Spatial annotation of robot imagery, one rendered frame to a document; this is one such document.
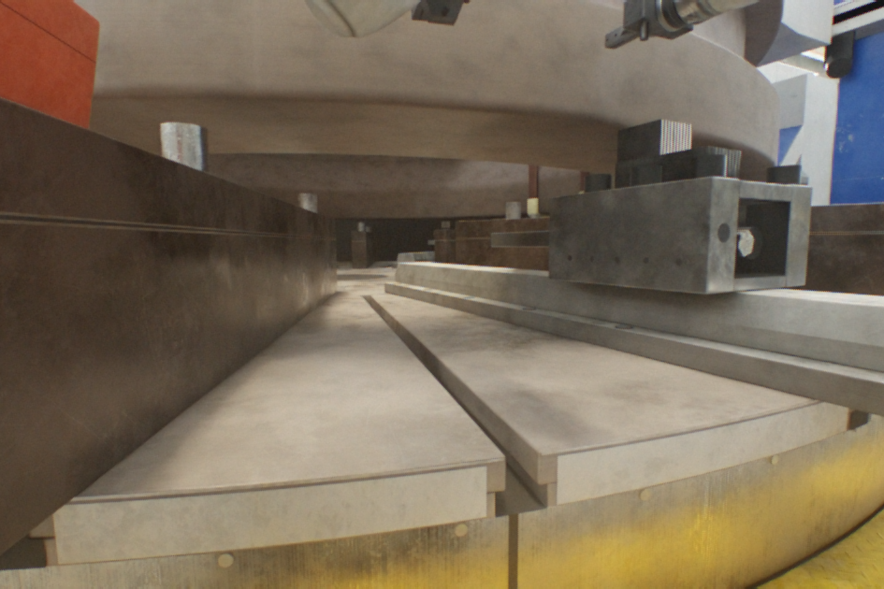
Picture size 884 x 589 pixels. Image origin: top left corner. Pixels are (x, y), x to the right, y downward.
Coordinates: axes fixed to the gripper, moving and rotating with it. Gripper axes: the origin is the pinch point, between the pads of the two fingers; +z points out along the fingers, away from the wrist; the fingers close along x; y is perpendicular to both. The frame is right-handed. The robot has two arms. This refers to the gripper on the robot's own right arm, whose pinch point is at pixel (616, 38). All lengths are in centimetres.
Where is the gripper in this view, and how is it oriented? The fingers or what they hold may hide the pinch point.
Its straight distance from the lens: 116.6
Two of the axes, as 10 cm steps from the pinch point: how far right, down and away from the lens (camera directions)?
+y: 0.1, 9.9, 1.1
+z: -4.0, -1.0, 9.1
